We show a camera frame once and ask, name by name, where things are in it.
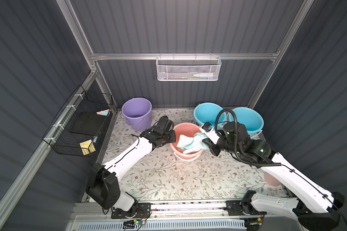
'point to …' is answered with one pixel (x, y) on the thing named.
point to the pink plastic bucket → (188, 129)
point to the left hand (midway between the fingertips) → (174, 136)
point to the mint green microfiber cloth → (192, 145)
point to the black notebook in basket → (86, 122)
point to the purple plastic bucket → (137, 111)
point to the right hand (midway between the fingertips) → (204, 139)
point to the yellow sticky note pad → (87, 147)
